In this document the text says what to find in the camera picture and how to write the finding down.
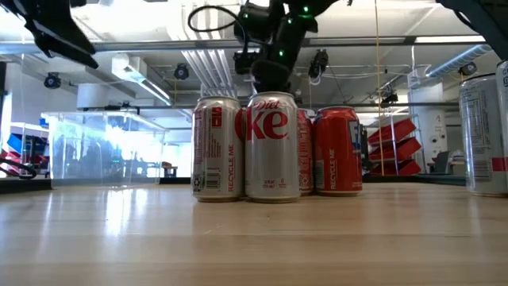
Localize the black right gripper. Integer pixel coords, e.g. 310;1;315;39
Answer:
251;14;319;93

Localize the red Coca-Cola can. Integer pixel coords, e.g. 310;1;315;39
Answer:
297;107;317;196
312;105;364;198

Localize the silver Diet Coke can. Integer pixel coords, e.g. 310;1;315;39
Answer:
244;91;302;204
190;95;246;203

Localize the blue and red storage shelf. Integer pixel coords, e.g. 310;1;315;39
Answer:
0;122;51;179

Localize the red tilted shelf rack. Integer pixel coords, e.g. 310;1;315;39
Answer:
367;118;422;176

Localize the grey office chair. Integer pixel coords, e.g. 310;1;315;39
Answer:
426;149;465;176

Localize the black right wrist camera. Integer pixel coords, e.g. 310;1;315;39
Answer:
233;49;261;75

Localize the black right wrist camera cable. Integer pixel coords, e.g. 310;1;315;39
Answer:
187;5;249;55

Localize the black curved cable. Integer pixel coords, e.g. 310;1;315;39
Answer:
0;157;37;180

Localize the black aluminium table frame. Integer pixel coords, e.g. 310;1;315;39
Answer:
0;173;466;195

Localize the silver ventilation duct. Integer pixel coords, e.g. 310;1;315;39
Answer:
425;43;493;79

